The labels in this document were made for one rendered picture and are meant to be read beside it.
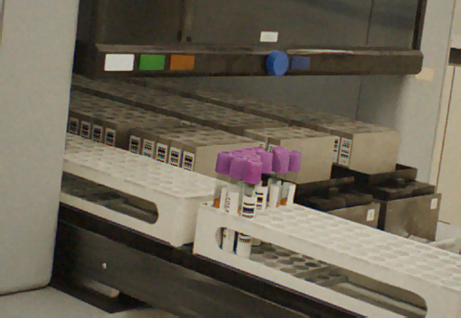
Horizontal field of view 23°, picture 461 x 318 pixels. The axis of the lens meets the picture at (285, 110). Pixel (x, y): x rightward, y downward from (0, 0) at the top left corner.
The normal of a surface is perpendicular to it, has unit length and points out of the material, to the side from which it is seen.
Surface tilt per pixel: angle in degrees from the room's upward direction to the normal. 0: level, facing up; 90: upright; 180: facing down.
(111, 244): 90
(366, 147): 90
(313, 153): 90
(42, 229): 90
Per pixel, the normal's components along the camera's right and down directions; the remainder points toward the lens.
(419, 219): 0.77, 0.18
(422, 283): -0.63, 0.03
